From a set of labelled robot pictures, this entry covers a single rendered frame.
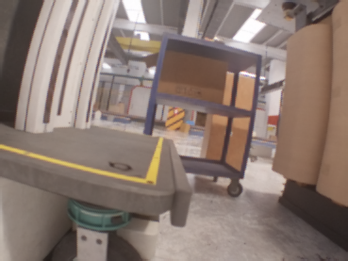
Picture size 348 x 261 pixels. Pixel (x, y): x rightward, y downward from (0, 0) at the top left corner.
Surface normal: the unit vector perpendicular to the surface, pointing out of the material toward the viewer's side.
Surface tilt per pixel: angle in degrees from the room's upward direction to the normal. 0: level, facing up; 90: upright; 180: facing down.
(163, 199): 90
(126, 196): 90
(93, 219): 90
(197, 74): 90
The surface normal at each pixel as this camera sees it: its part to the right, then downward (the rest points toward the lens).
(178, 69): 0.07, 0.03
